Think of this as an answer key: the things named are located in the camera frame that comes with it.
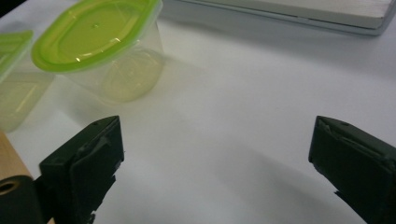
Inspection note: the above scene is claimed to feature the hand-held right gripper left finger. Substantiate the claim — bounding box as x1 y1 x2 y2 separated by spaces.
39 115 125 224

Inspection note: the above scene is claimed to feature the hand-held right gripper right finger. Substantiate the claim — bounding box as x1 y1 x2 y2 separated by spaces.
308 115 396 224

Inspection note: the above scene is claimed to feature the rectangular container with green lid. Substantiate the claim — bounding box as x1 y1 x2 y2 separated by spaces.
0 30 56 133

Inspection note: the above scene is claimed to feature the round container with green lid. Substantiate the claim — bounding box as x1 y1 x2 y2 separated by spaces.
31 0 166 105

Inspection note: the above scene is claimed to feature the white wire rack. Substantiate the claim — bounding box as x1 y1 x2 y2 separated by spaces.
162 0 396 36

